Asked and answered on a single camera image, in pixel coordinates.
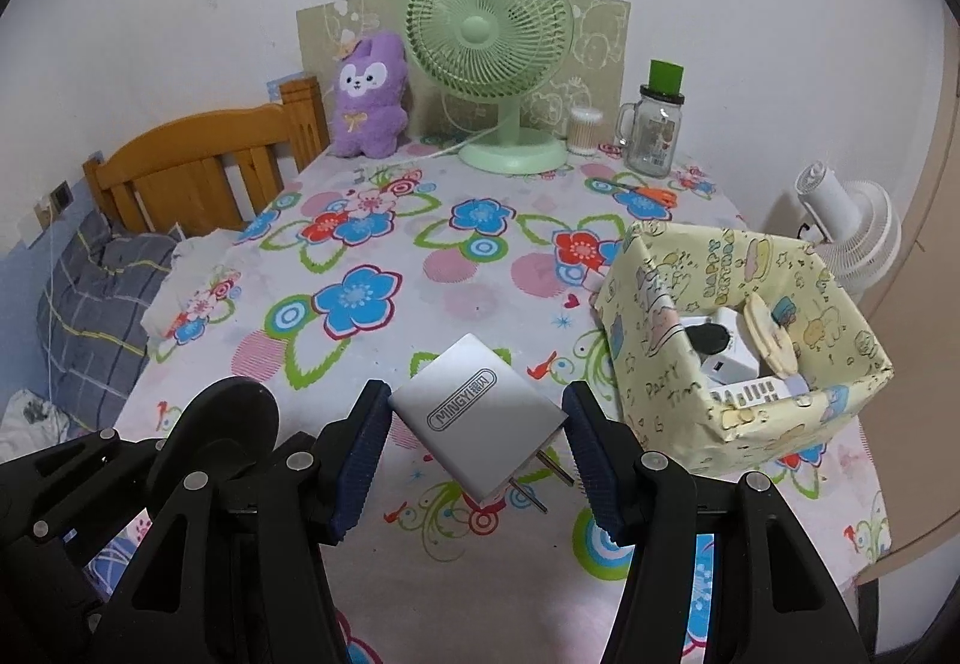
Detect orange handled scissors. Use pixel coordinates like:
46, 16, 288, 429
600, 178, 676, 204

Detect beige wooden door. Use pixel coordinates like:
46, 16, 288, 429
862, 0, 960, 582

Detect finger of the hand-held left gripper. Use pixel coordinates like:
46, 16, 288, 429
146, 377, 283, 507

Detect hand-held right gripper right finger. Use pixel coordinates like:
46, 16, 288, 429
562, 381, 863, 664

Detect silver white charger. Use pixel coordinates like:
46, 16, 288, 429
388, 332, 577, 513

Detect grey plaid bedding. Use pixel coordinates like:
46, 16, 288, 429
37, 210, 181, 432

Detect white fan cable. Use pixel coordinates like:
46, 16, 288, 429
418, 137, 482, 161

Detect purple plush toy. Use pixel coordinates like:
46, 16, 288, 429
330, 31, 412, 160

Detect green desk fan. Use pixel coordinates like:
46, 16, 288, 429
405, 0, 578, 172

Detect cream cartoon round disc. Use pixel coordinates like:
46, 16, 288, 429
742, 299, 803, 378

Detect white keypad device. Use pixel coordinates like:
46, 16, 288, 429
709, 375, 807, 410

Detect cotton swab jar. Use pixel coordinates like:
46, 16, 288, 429
568, 106, 603, 156

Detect white cube charger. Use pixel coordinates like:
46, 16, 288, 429
697, 306, 760, 386

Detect yellow cartoon paper box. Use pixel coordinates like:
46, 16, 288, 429
589, 221, 895, 477

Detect wooden chair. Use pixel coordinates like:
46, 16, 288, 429
82, 76, 331, 238

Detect white standing fan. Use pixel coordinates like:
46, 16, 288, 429
795, 161, 903, 294

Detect beige cartoon cardboard panel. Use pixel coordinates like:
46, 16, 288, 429
296, 0, 632, 140

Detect glass jar with green lid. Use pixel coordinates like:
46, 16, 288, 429
617, 58, 687, 178

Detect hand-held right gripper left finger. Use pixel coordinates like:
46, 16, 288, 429
90, 379, 392, 664

